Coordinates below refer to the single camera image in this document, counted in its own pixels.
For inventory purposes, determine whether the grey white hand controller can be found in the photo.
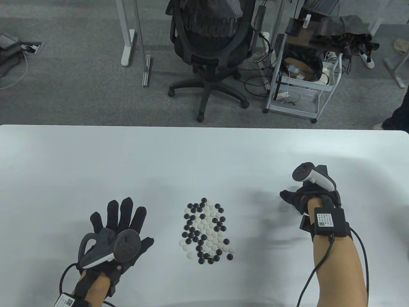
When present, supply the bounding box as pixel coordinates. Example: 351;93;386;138
78;230;142;269
292;163;336;192

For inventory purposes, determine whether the grey white right hand controller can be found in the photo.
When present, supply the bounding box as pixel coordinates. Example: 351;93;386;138
292;163;336;192

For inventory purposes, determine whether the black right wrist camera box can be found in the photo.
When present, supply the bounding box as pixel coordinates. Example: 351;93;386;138
314;207;349;238

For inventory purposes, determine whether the person's right hand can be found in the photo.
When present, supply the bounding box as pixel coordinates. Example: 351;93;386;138
280;165;342;216

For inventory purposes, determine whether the white desk leg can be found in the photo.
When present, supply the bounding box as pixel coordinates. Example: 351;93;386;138
116;0;136;67
371;0;393;35

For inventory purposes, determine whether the grey white left hand controller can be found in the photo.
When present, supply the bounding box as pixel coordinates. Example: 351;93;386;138
78;230;142;269

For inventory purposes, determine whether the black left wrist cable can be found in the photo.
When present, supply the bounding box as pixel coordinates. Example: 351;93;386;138
60;262;80;295

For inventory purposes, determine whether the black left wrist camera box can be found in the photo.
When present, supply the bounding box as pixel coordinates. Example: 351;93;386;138
53;292;91;307

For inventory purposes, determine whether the white utility cart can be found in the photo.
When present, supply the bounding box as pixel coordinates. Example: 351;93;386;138
263;18;344;124

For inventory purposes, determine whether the black power adapter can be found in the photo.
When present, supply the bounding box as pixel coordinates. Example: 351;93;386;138
254;5;266;31

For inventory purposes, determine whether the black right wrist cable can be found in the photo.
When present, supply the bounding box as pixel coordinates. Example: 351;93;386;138
296;227;369;307

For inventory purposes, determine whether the floor socket box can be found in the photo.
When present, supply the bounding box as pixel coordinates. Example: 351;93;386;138
20;41;43;55

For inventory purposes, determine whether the person's left forearm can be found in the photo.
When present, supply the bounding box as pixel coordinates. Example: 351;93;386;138
72;270;112;307

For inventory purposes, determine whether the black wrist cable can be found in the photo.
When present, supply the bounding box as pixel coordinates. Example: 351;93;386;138
60;262;80;295
296;227;369;307

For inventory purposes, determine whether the person's left hand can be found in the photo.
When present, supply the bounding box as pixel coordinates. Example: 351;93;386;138
90;197;155;296

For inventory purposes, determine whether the aluminium profile post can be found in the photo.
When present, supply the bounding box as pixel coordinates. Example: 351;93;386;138
133;0;151;87

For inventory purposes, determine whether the black cloth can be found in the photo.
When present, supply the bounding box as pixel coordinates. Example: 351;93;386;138
310;14;381;55

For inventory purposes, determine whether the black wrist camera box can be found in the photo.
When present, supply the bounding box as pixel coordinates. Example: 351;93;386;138
314;207;349;238
53;292;91;307

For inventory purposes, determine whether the person's right forearm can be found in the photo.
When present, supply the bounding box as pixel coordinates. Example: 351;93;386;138
307;197;368;307

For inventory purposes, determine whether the white power strip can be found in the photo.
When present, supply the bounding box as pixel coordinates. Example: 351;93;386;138
358;51;375;69

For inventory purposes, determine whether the grey metal floor foot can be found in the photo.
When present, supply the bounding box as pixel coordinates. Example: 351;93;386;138
383;57;406;89

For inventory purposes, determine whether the black mesh office chair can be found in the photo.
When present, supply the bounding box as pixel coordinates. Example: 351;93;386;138
166;0;258;122

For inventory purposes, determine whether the mixed black white go stones pile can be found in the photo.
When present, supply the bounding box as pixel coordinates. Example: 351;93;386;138
179;198;234;265

